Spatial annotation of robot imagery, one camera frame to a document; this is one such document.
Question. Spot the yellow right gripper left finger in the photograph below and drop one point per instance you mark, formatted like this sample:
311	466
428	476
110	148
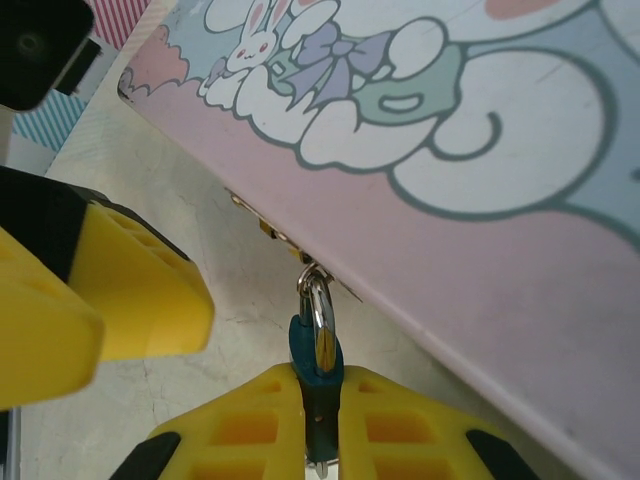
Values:
240	430

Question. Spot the light blue cloth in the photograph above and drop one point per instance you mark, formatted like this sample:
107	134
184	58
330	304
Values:
450	250

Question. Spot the brass hasp latch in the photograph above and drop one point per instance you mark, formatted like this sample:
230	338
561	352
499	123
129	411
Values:
267	227

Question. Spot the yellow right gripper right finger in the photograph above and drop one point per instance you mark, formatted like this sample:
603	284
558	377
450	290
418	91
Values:
400	435

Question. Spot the small silver key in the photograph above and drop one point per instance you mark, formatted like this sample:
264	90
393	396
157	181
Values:
322	471

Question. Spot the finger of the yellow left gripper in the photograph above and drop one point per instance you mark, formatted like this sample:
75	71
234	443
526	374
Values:
40	325
145	280

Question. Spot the teal padlock with silver shackle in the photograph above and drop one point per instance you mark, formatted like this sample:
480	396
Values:
320	400

